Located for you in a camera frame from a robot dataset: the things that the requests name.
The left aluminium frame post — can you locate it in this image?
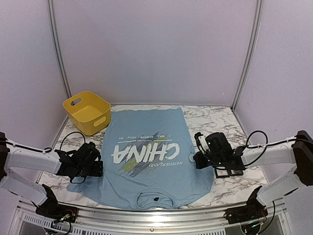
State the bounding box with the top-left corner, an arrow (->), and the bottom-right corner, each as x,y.
46,0 -> 72,98

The yellow plastic basket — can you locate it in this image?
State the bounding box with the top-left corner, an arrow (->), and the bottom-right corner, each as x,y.
63,91 -> 112,136

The front aluminium rail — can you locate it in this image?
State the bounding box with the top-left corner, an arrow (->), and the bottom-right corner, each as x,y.
9,199 -> 292,235

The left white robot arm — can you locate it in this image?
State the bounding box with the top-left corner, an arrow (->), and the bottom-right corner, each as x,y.
0,133 -> 103,218

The portrait brooch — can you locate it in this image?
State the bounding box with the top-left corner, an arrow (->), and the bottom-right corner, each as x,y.
189,153 -> 195,162

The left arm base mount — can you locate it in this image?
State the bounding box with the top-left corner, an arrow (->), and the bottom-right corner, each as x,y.
36,205 -> 78,223

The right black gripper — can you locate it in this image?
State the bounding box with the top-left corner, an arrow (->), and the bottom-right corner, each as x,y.
194,150 -> 224,169

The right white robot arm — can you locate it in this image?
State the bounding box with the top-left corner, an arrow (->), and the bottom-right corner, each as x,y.
193,131 -> 313,219

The left black brooch display box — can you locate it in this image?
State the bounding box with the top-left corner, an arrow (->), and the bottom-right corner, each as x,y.
214,167 -> 231,178

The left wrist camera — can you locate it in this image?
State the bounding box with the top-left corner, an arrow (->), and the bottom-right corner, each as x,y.
71,141 -> 101,165

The light blue printed t-shirt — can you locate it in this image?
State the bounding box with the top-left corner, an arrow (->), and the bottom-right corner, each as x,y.
67,108 -> 214,210

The right aluminium frame post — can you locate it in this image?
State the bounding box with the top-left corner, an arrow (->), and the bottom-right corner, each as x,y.
231,0 -> 264,112

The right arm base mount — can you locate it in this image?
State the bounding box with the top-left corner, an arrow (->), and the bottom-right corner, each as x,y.
224,205 -> 268,224

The aluminium frame post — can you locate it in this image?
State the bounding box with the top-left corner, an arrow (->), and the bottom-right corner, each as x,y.
46,0 -> 72,98
231,0 -> 264,112

